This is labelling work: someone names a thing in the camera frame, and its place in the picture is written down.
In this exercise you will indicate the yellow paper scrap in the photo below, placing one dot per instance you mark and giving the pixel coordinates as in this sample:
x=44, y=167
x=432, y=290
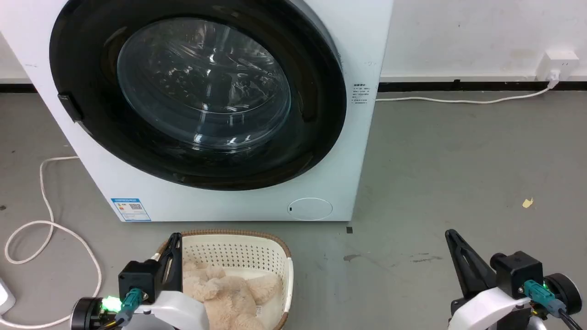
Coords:
x=528, y=203

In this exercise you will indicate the white front-load washing machine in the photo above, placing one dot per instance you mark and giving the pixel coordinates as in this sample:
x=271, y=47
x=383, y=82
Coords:
x=229, y=206

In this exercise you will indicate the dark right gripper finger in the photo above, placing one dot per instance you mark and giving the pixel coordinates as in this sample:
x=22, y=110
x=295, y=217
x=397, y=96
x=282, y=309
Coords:
x=470, y=266

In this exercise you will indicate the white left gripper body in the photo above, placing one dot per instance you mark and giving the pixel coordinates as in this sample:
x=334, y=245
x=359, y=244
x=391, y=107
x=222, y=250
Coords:
x=179, y=314

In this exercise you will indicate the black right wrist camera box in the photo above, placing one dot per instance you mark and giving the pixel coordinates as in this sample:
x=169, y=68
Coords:
x=518, y=270

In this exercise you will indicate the white power plug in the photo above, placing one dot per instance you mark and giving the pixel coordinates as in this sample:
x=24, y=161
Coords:
x=554, y=79

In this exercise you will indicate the white wall socket box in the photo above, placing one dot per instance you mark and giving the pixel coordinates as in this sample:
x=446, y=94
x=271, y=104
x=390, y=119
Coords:
x=562, y=62

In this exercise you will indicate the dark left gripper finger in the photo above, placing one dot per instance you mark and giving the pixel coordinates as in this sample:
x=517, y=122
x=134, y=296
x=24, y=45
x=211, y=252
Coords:
x=176, y=261
x=163, y=268

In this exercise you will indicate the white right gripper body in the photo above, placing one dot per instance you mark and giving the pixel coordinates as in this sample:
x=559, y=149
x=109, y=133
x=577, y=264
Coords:
x=486, y=309

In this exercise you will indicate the round white filter cover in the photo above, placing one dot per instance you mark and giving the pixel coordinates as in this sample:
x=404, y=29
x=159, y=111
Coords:
x=310, y=209

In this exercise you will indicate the beige plush toy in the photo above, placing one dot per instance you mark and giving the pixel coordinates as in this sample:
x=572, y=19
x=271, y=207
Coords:
x=224, y=298

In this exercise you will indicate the round black glass washer door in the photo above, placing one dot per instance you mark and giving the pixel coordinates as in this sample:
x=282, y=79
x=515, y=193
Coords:
x=316, y=137

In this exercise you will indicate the small printed text sticker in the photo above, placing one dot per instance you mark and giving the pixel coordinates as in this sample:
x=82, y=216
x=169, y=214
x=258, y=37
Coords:
x=360, y=93

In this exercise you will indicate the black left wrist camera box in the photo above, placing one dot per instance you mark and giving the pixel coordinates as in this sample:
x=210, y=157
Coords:
x=137, y=277

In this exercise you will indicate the white perforated laundry basket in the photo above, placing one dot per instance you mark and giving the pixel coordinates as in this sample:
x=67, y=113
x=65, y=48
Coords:
x=229, y=251

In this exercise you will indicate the blue energy label sticker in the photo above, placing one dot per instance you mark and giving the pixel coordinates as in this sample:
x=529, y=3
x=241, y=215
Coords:
x=130, y=210

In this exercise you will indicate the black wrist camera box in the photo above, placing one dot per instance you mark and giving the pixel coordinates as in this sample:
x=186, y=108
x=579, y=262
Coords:
x=518, y=270
x=137, y=277

